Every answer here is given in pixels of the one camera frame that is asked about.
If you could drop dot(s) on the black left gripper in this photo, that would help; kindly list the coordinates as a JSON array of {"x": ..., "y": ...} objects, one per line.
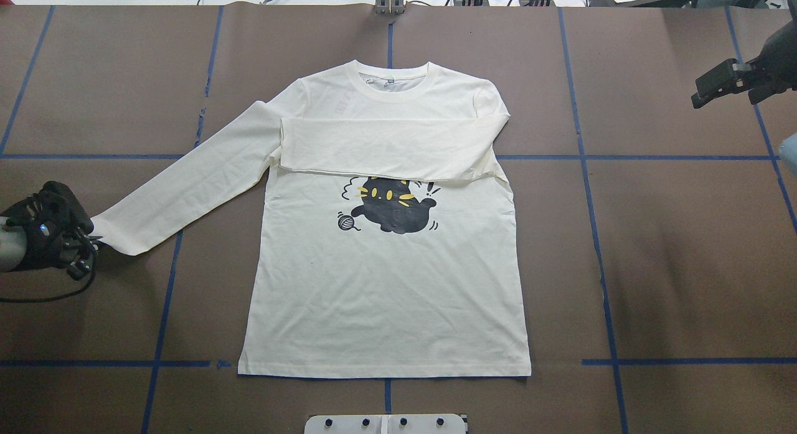
[{"x": 38, "y": 246}]

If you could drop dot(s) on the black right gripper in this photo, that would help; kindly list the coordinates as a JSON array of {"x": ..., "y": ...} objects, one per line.
[{"x": 782, "y": 55}]

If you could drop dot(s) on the cream long-sleeve cat shirt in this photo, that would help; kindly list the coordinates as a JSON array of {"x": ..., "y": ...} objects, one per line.
[{"x": 388, "y": 240}]

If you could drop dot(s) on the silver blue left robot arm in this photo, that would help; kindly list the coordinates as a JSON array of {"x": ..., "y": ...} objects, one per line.
[{"x": 48, "y": 229}]

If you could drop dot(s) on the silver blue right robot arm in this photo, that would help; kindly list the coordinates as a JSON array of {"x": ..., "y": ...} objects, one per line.
[{"x": 770, "y": 73}]

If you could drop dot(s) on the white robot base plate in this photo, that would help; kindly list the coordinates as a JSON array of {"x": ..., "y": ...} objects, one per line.
[{"x": 388, "y": 423}]

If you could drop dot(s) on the aluminium frame post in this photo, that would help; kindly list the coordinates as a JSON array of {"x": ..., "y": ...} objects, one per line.
[{"x": 392, "y": 7}]

